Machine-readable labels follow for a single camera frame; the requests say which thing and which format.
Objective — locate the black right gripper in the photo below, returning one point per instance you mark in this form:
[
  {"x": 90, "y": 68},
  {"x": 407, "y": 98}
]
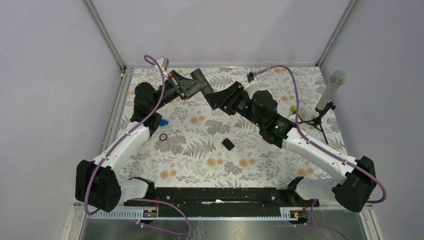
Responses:
[{"x": 226, "y": 99}]

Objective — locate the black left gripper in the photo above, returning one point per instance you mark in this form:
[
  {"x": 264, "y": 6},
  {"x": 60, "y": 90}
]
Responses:
[{"x": 187, "y": 86}]

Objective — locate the black remote control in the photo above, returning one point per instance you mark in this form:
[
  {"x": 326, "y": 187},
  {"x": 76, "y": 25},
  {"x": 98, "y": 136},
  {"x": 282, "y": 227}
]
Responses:
[{"x": 200, "y": 78}]

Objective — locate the black remote battery cover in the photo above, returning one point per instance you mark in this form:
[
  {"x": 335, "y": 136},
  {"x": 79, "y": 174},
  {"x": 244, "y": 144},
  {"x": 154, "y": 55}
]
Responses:
[{"x": 228, "y": 144}]

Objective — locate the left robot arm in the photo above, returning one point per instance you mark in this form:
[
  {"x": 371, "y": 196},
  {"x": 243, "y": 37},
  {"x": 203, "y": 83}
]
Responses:
[{"x": 97, "y": 185}]

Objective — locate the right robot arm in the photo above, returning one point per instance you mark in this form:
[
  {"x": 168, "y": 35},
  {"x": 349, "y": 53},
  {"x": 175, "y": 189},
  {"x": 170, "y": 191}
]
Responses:
[{"x": 351, "y": 180}]

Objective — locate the blue plastic piece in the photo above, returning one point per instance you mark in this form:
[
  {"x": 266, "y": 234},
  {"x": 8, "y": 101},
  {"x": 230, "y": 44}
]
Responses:
[{"x": 163, "y": 122}]

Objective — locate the brown poker chip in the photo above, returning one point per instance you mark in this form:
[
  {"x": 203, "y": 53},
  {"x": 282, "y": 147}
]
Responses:
[{"x": 163, "y": 137}]

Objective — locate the green purple toy brick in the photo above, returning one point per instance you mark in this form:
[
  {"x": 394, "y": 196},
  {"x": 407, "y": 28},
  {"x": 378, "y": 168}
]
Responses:
[{"x": 293, "y": 110}]

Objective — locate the black microphone tripod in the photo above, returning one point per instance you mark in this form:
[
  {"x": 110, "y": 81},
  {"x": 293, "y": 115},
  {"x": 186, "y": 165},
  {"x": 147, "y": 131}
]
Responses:
[{"x": 317, "y": 121}]

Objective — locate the silver microphone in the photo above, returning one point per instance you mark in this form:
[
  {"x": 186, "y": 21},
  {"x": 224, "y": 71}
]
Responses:
[{"x": 337, "y": 79}]

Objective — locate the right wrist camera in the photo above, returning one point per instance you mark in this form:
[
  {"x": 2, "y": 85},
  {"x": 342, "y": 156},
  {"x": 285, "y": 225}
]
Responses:
[{"x": 252, "y": 84}]

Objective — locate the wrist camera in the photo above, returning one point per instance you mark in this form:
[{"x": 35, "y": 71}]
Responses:
[
  {"x": 252, "y": 84},
  {"x": 163, "y": 63}
]

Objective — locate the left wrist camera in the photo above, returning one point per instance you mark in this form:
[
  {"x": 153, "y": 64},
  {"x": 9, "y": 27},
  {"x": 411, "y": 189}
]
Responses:
[{"x": 163, "y": 63}]

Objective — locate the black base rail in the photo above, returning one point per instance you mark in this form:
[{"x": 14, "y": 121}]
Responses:
[{"x": 236, "y": 200}]

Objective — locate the white cable duct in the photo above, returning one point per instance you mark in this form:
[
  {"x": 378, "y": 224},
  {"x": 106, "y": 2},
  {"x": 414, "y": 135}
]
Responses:
[{"x": 163, "y": 213}]

